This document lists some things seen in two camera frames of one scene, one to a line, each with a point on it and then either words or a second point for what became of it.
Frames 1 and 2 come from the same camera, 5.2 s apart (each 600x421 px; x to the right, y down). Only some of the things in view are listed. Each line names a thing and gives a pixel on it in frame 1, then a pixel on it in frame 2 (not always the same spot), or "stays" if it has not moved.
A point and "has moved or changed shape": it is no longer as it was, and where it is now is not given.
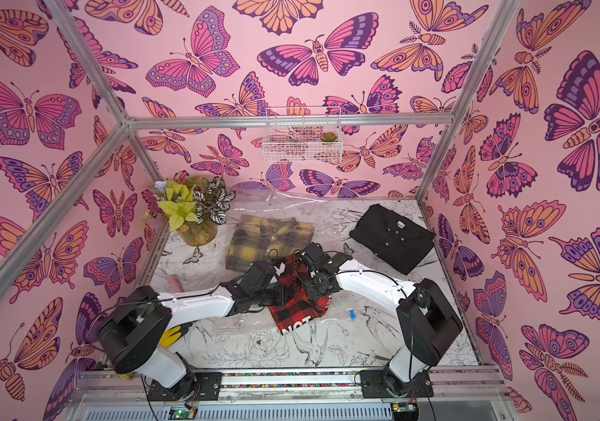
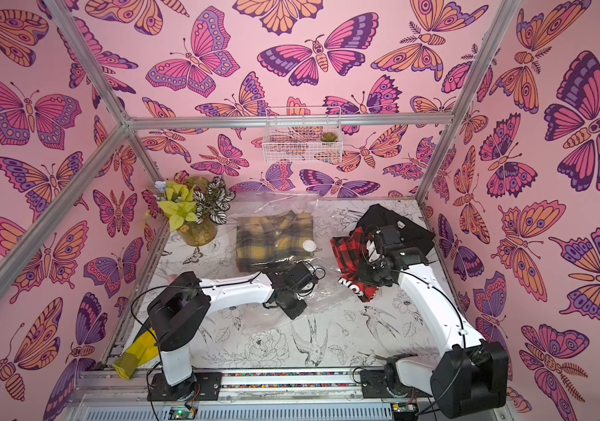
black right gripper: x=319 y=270 -> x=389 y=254
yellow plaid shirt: x=264 y=239 stays
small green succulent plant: x=328 y=137 stays
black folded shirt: x=397 y=240 stays
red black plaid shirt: x=299 y=304 -> x=349 y=251
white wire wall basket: x=308 y=134 stays
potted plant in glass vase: x=194 y=206 stays
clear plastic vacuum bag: x=305 y=237 has moved or changed shape
